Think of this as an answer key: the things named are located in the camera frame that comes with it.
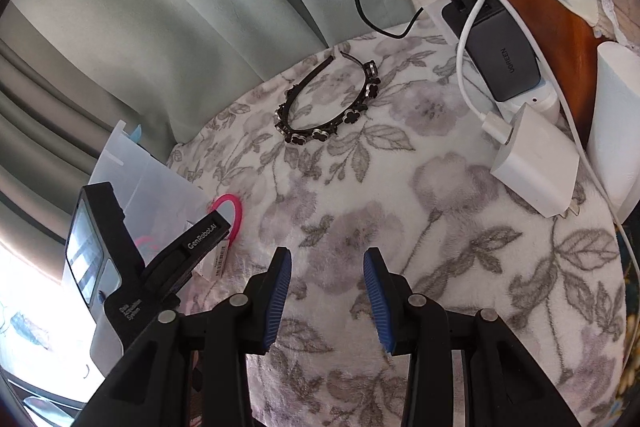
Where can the small white blue box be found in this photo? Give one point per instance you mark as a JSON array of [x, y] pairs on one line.
[[217, 264]]

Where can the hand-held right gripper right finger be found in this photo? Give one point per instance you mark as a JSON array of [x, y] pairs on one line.
[[380, 302]]

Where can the clear plastic container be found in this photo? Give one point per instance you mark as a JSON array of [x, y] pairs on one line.
[[150, 177]]

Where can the dark floral tablecloth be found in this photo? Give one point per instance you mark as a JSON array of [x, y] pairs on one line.
[[625, 267]]

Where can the black charger block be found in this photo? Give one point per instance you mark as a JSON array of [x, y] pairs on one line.
[[505, 57]]

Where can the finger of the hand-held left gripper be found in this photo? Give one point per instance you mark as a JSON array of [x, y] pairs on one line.
[[227, 237]]

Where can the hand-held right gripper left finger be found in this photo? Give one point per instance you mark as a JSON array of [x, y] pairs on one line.
[[277, 302]]

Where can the white charger adapter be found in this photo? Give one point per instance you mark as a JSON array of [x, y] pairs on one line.
[[537, 167]]

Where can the black flower headband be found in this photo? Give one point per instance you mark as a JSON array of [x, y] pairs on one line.
[[320, 134]]

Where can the white power strip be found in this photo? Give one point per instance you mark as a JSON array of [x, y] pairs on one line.
[[542, 104]]

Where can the grey-green curtain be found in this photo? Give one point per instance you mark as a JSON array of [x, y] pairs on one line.
[[175, 7]]

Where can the white paper roll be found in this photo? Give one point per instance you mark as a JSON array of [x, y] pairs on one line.
[[615, 132]]

